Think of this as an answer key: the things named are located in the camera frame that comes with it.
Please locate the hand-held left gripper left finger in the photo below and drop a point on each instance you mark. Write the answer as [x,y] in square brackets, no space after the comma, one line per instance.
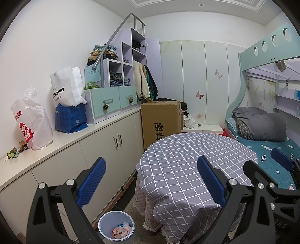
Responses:
[91,183]

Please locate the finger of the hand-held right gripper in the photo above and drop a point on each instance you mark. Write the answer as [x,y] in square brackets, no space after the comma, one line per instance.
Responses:
[282,159]
[260,174]

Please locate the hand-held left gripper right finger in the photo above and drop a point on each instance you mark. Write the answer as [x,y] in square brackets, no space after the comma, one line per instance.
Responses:
[211,180]

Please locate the light blue trash bin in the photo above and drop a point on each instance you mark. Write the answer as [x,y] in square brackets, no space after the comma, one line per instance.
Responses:
[103,225]

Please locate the pink wrapper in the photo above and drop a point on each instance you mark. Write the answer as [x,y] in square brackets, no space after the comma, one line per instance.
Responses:
[123,231]

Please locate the teal candy print bedsheet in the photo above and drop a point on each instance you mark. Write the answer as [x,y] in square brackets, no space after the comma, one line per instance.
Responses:
[257,147]

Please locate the grey checked tablecloth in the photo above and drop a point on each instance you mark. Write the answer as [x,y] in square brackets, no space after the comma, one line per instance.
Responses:
[178,164]

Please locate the white low cabinet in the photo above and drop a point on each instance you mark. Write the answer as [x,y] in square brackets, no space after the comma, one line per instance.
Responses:
[70,152]

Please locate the grey quilt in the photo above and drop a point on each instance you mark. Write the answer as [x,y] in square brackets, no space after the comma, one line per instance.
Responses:
[260,124]

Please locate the white board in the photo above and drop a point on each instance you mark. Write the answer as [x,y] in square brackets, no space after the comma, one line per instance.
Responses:
[204,128]

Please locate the small white plastic bag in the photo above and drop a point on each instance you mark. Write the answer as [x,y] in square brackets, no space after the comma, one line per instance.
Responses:
[189,121]

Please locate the pink fringed table skirt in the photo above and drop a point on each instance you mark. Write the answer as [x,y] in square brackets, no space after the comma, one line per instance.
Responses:
[147,211]

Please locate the pale pink flower sticker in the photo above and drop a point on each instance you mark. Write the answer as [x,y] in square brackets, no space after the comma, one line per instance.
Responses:
[198,116]

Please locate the small blue box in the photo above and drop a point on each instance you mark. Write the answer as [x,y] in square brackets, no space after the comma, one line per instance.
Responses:
[298,95]

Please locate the blue bag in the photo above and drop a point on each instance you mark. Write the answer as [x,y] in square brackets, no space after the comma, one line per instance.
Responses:
[70,117]

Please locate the pinecone drawer knob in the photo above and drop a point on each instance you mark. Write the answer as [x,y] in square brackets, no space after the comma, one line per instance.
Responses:
[130,100]
[106,106]

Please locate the brown cardboard box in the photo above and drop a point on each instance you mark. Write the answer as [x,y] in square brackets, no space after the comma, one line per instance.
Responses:
[161,119]

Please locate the black clothes pile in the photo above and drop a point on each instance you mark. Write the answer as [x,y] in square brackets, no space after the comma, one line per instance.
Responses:
[184,106]

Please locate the white plastic bag red print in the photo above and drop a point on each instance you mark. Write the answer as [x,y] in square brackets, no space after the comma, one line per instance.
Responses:
[35,122]

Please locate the small green toy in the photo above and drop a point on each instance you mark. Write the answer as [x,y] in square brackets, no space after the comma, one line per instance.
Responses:
[10,156]

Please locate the pink butterfly sticker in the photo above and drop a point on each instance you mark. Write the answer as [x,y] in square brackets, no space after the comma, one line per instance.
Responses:
[199,94]

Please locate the teal drawer unit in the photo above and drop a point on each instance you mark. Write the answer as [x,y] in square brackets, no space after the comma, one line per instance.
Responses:
[100,93]

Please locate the beige hanging object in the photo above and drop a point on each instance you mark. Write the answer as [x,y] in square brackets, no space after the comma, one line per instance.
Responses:
[281,65]

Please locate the green toy plant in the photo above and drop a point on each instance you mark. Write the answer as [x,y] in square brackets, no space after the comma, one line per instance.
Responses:
[91,86]

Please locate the white paper shopping bag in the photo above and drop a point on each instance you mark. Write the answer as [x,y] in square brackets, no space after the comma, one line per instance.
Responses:
[65,86]

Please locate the pale butterfly sticker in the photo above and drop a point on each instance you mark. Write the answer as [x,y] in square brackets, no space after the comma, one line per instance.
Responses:
[218,73]

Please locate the folded jeans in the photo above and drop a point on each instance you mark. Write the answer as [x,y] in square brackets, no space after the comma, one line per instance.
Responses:
[116,78]

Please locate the dark hanging jacket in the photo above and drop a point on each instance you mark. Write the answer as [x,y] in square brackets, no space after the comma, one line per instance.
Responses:
[152,84]

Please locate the white wardrobe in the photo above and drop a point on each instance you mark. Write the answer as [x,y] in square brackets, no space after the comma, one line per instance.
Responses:
[187,70]

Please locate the beige hanging jacket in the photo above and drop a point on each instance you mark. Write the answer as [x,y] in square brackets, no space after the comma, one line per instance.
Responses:
[140,79]

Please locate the purple cubby shelf unit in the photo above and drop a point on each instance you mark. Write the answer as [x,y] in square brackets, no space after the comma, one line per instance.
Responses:
[153,70]

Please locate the stack of folded clothes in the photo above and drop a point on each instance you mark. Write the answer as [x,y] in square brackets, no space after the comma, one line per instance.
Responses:
[103,56]

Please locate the dark folded clothes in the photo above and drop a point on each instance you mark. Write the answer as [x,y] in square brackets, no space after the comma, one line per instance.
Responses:
[136,45]

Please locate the grey metal handrail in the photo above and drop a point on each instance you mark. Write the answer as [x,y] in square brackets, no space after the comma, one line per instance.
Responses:
[117,28]

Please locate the teal bunk bed frame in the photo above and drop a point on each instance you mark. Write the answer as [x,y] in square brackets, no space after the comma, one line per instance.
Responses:
[257,56]

